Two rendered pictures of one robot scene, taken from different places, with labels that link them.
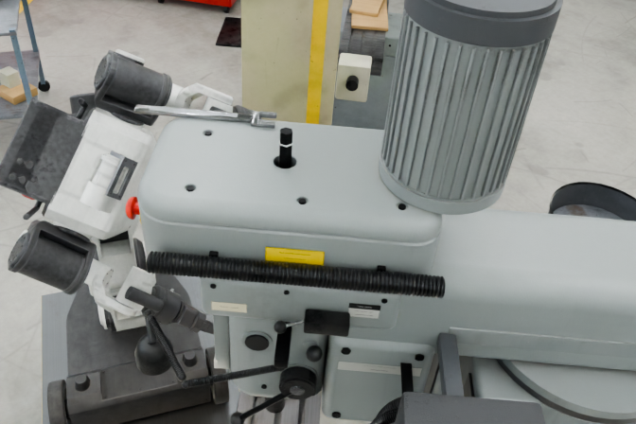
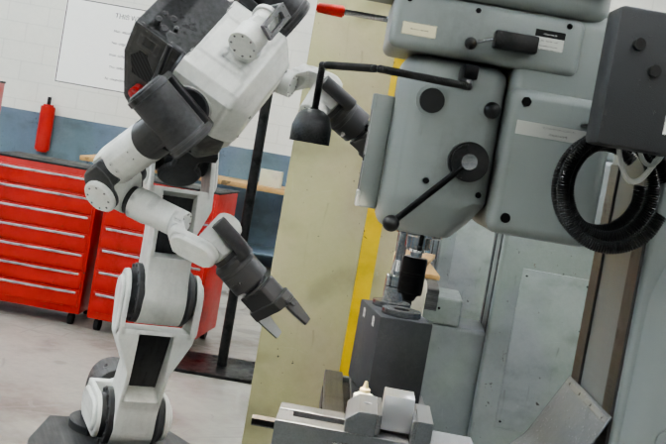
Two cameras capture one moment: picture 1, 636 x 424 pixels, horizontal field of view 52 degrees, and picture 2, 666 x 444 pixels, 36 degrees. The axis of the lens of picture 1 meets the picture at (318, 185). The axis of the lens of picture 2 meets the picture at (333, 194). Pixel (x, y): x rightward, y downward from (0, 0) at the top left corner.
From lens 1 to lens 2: 155 cm
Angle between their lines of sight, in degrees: 36
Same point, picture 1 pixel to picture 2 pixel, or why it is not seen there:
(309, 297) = (499, 20)
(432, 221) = not seen: outside the picture
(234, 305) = (424, 27)
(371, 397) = (546, 186)
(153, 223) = not seen: outside the picture
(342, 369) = (519, 134)
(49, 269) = (176, 107)
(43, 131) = not seen: outside the picture
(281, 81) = (323, 264)
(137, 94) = not seen: outside the picture
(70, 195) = (206, 55)
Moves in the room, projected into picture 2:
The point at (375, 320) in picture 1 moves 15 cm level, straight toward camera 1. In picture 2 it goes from (559, 55) to (564, 46)
